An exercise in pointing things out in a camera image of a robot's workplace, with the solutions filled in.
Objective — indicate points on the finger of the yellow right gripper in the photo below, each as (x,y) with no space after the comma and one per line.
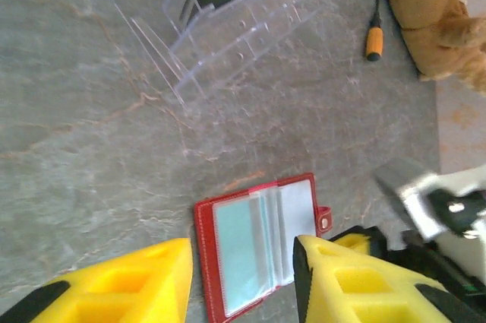
(353,237)

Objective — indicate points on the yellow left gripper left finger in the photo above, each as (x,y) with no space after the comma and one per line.
(114,292)

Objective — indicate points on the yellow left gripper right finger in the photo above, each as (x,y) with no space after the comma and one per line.
(353,292)

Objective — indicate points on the red leather card wallet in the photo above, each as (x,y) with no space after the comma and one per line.
(207,247)

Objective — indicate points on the teal credit card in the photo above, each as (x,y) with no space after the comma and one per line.
(235,254)

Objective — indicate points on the clear acrylic card stand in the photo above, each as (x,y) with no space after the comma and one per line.
(235,45)

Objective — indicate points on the orange tipped black plug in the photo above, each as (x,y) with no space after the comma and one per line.
(374,43)

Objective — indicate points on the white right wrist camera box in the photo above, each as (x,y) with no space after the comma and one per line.
(421,201)

